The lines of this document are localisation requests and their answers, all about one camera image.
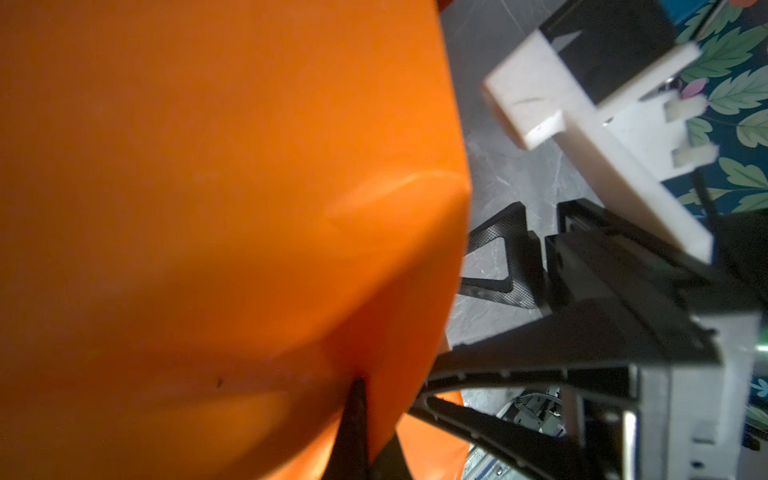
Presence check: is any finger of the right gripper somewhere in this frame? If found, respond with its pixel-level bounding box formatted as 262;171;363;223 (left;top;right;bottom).
408;396;600;479
422;300;636;397

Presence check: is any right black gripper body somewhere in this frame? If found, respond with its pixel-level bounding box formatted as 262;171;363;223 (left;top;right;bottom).
546;200;763;479

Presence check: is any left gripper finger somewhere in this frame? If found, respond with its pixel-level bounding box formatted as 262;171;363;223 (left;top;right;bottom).
321;378;413;480

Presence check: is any yellow wrapping paper sheet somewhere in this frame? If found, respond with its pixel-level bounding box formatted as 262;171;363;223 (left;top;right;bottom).
1;1;471;479

